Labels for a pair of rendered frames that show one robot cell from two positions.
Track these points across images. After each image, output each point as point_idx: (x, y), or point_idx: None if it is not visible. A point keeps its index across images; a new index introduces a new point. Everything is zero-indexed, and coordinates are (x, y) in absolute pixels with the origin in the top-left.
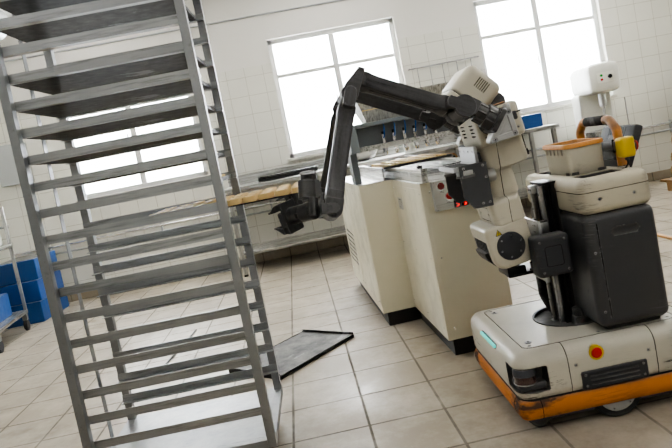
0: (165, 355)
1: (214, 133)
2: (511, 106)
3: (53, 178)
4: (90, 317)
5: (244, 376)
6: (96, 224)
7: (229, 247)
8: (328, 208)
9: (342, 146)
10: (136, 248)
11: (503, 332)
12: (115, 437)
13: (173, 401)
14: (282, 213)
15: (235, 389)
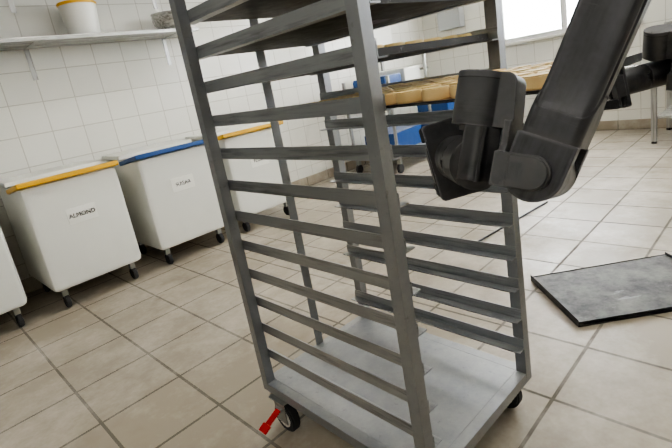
0: (316, 300)
1: None
2: None
3: None
4: (253, 222)
5: (477, 333)
6: (330, 96)
7: (377, 183)
8: (507, 171)
9: None
10: (282, 151)
11: None
12: (282, 356)
13: (326, 356)
14: (427, 149)
15: (390, 387)
